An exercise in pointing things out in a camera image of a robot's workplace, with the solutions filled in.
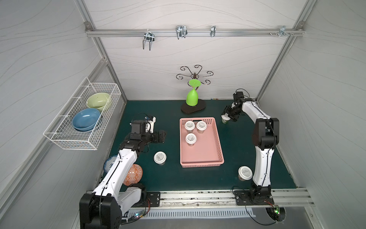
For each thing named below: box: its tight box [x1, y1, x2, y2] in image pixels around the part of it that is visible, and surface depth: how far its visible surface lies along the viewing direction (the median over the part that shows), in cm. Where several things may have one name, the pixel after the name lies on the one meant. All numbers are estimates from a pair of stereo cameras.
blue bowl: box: [71, 107, 101, 133], surface depth 65 cm
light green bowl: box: [86, 92, 111, 113], surface depth 73 cm
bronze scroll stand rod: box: [175, 64, 214, 91], surface depth 93 cm
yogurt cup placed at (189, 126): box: [184, 120, 196, 134], surface depth 98 cm
